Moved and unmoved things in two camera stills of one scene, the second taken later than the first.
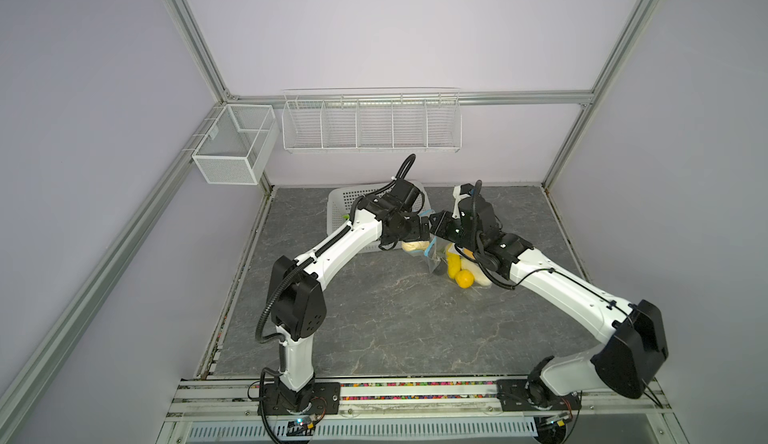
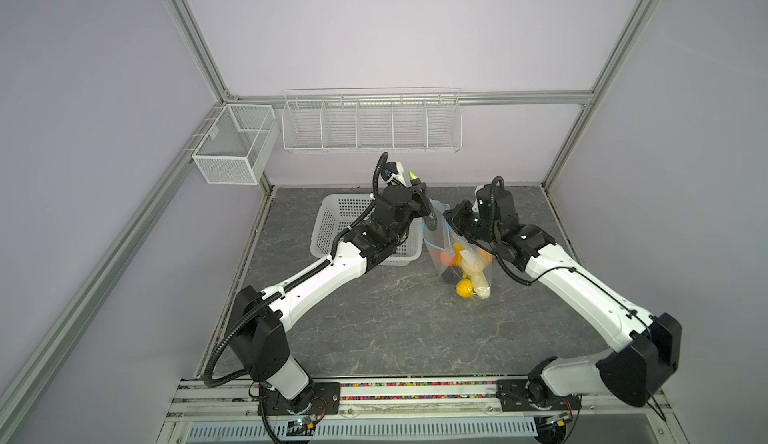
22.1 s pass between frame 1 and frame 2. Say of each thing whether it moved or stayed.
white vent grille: stayed
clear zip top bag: moved
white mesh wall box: stayed
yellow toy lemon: moved
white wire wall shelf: stayed
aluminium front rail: stayed
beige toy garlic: moved
